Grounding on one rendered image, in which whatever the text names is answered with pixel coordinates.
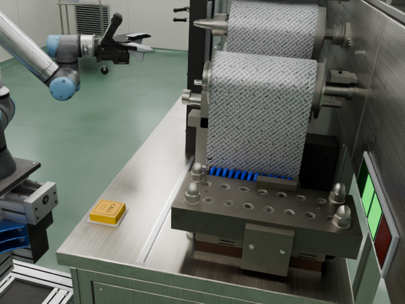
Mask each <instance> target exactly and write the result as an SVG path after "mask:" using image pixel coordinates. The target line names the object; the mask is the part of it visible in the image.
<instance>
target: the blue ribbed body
mask: <svg viewBox="0 0 405 304"><path fill-rule="evenodd" d="M209 175H213V176H221V177H229V178H234V179H242V180H250V181H255V182H256V180H257V175H258V176H260V173H256V174H255V175H254V173H253V172H252V171H251V172H249V174H248V172H247V171H243V173H242V172H241V170H237V171H236V172H235V170H234V169H231V170H230V171H229V169H228V168H225V169H224V170H223V168H221V167H219V168H218V169H217V167H215V166H213V167H212V168H211V170H210V172H209Z"/></svg>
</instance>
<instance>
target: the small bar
mask: <svg viewBox="0 0 405 304"><path fill-rule="evenodd" d="M256 186H259V187H264V188H272V189H280V190H285V191H292V192H296V190H297V181H296V180H288V179H279V178H275V177H267V176H258V175H257V180H256Z"/></svg>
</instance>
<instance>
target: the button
mask: <svg viewBox="0 0 405 304"><path fill-rule="evenodd" d="M124 212H125V203H122V202H117V201H110V200H103V199H101V200H100V201H99V202H98V204H97V205H96V206H95V207H94V208H93V210H92V211H91V213H90V220H91V221H97V222H102V223H108V224H115V225H116V224H117V222H118V221H119V219H120V218H121V216H122V215H123V213H124Z"/></svg>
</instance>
